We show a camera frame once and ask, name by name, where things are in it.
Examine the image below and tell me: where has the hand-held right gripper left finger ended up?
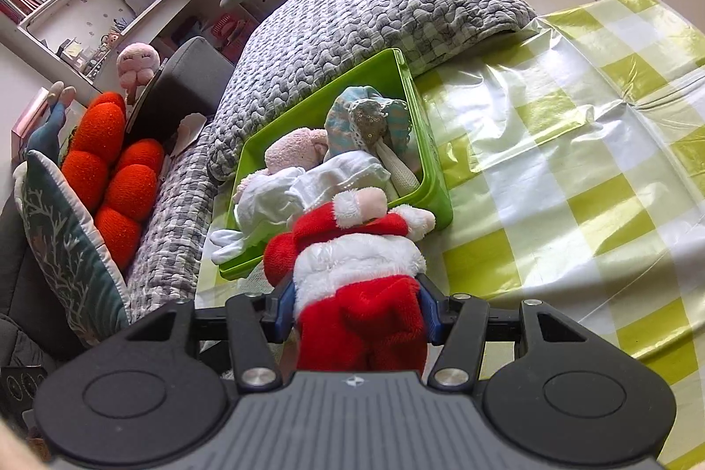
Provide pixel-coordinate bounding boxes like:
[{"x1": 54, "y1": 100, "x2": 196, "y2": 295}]
[{"x1": 124, "y1": 280, "x2": 301, "y2": 391}]

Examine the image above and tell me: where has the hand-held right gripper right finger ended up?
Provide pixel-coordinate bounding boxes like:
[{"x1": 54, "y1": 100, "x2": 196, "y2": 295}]
[{"x1": 416, "y1": 272, "x2": 590, "y2": 391}]

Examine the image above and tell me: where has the red santa plush toy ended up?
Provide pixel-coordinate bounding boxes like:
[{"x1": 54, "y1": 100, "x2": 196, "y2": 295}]
[{"x1": 263, "y1": 186, "x2": 437, "y2": 372}]

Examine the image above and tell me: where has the white cotton glove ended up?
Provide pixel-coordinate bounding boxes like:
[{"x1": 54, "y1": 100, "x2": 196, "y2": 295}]
[{"x1": 211, "y1": 226, "x2": 262, "y2": 266}]

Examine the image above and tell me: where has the green plastic bin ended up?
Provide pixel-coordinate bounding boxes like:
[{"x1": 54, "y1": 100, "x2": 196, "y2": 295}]
[{"x1": 217, "y1": 47, "x2": 453, "y2": 281}]

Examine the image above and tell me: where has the white cloth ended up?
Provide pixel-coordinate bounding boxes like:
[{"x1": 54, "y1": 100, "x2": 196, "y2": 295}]
[{"x1": 234, "y1": 153, "x2": 392, "y2": 234}]

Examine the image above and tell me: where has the pink plush toy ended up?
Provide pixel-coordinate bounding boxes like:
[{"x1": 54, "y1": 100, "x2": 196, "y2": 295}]
[{"x1": 264, "y1": 127, "x2": 328, "y2": 174}]

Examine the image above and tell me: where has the striped blue cloth doll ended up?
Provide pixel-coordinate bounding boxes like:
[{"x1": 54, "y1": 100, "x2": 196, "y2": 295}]
[{"x1": 324, "y1": 85, "x2": 422, "y2": 198}]

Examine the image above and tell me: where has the grey quilted sofa cover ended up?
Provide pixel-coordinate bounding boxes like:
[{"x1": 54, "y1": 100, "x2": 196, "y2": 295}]
[{"x1": 126, "y1": 120, "x2": 243, "y2": 325}]

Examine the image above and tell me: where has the orange ball cushion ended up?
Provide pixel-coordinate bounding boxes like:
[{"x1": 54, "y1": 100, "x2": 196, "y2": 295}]
[{"x1": 59, "y1": 91, "x2": 166, "y2": 270}]

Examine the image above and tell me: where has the teal branch-print pillow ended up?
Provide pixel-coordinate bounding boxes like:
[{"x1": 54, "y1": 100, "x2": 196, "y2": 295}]
[{"x1": 14, "y1": 149, "x2": 130, "y2": 347}]

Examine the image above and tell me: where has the dark grey sofa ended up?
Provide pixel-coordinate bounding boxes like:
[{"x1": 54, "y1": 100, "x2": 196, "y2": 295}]
[{"x1": 0, "y1": 36, "x2": 237, "y2": 372}]

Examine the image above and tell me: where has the black device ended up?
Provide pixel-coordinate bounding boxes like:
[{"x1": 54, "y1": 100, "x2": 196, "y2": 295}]
[{"x1": 0, "y1": 365, "x2": 50, "y2": 427}]

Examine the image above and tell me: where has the pink octopus plush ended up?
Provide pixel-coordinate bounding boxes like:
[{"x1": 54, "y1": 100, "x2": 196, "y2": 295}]
[{"x1": 115, "y1": 41, "x2": 162, "y2": 103}]

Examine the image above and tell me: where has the red plastic basket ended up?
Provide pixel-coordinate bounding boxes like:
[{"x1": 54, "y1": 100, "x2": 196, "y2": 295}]
[{"x1": 212, "y1": 13, "x2": 249, "y2": 41}]

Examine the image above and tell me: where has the blue plush toy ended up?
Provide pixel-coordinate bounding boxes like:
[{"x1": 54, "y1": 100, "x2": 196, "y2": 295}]
[{"x1": 25, "y1": 81, "x2": 78, "y2": 163}]

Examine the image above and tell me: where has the grey quilted cushion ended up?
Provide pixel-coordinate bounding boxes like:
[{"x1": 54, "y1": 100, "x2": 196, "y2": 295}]
[{"x1": 206, "y1": 0, "x2": 538, "y2": 181}]

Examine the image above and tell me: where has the pink box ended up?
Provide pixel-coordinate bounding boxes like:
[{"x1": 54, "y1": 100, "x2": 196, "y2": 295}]
[{"x1": 11, "y1": 87, "x2": 50, "y2": 141}]

